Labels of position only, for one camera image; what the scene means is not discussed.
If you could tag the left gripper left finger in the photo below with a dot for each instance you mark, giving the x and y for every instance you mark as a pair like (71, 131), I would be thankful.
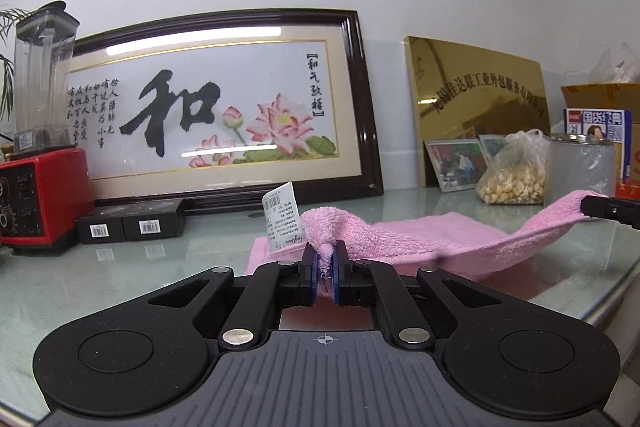
(272, 288)

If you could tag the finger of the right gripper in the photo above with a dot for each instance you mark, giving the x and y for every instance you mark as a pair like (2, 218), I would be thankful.
(623, 211)

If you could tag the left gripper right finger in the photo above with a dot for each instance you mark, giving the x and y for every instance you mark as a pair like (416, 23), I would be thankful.
(377, 286)

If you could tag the pink towel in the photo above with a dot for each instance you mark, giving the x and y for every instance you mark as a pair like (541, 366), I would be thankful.
(459, 244)

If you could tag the white towel label tag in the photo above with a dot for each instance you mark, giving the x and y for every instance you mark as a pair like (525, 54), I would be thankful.
(284, 227)

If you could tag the blue white product box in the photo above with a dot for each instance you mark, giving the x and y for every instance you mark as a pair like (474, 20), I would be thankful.
(614, 125)

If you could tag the plastic bag of snacks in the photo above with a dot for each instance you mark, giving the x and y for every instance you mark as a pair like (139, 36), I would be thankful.
(516, 175)

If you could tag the cardboard box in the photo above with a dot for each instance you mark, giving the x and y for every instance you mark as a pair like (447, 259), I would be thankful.
(610, 96)

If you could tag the black charger box right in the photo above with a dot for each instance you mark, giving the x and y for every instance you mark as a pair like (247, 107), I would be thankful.
(159, 219)

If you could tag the black charger box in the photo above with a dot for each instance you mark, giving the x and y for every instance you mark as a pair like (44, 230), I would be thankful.
(159, 219)
(102, 225)

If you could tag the silver framed photo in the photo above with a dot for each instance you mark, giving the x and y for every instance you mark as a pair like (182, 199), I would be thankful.
(458, 163)

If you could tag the black charger box left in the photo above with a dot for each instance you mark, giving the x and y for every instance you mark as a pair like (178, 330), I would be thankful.
(102, 225)

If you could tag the framed lotus embroidery picture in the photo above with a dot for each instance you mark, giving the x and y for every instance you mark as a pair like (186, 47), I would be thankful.
(219, 108)

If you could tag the gold plaque with characters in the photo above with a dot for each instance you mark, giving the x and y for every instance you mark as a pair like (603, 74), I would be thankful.
(461, 92)

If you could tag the red blender base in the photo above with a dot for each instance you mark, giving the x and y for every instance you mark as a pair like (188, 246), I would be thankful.
(42, 197)

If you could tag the clear blender jar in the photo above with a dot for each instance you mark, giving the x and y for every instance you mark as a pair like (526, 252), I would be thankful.
(44, 46)

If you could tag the green plant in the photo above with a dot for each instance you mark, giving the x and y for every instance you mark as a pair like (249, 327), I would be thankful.
(9, 18)

